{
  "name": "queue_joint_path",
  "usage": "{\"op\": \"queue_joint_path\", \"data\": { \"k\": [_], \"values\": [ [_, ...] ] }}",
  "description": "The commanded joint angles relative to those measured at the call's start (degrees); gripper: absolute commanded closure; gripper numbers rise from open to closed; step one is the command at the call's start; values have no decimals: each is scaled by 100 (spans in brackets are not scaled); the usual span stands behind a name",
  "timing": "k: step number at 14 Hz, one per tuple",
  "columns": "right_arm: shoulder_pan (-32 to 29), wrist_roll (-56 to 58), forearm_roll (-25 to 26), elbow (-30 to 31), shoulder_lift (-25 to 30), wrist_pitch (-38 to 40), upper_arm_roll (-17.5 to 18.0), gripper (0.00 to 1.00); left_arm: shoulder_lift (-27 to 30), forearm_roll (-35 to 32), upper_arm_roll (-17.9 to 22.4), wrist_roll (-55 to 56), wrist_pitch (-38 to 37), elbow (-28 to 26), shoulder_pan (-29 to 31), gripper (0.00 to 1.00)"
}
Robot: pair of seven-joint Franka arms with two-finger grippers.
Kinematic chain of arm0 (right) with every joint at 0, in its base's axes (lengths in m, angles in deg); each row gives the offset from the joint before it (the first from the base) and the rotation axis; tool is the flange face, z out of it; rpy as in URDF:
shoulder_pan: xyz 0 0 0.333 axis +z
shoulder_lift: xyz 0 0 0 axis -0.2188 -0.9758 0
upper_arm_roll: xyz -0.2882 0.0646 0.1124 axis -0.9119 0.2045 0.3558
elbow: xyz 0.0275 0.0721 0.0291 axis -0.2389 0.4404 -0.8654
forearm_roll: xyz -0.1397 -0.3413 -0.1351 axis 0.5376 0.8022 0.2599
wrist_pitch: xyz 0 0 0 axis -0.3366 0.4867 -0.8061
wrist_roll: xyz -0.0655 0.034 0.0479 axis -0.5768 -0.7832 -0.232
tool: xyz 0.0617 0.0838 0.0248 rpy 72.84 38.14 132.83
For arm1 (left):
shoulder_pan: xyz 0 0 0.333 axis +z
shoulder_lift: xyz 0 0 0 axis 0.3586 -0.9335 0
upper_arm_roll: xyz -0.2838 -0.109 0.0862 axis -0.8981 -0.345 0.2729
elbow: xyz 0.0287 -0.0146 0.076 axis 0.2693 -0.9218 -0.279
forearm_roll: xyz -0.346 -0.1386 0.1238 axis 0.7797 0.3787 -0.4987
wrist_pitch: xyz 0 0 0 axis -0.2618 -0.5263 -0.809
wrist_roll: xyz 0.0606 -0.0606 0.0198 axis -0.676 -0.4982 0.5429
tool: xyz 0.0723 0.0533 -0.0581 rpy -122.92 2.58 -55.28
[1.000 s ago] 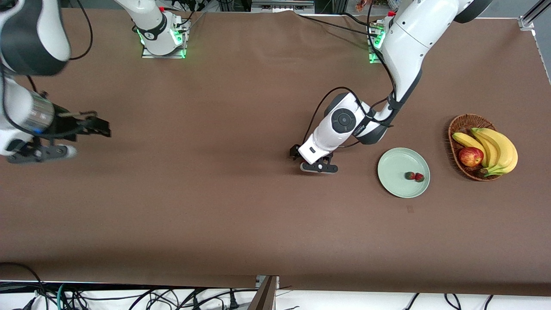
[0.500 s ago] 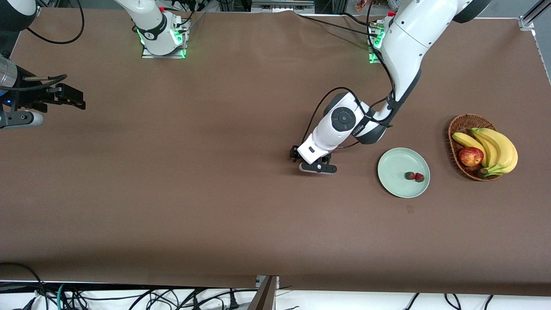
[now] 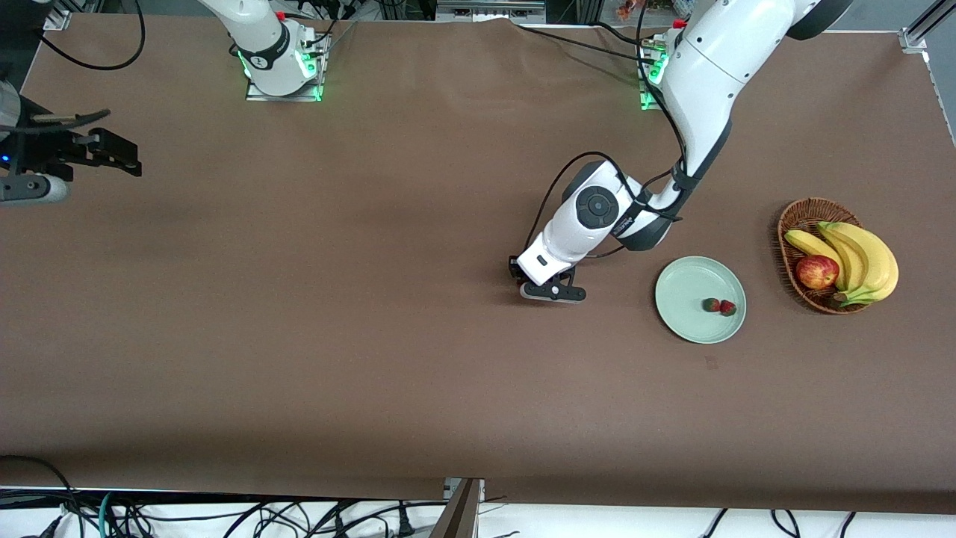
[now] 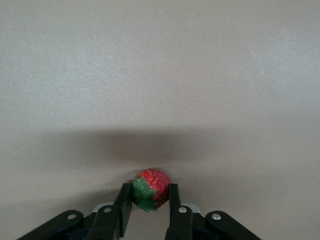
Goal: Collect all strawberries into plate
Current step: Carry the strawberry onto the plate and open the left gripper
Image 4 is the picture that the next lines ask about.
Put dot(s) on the red strawberry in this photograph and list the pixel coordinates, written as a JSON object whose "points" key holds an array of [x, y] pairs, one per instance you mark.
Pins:
{"points": [[157, 182]]}

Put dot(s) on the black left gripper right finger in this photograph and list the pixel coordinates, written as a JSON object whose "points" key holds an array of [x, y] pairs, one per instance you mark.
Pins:
{"points": [[176, 207]]}

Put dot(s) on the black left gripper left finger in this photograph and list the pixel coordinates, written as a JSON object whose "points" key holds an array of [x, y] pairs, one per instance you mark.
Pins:
{"points": [[120, 207]]}

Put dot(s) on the brown table cover sheet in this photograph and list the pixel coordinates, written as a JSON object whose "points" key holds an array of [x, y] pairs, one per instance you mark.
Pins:
{"points": [[160, 75]]}

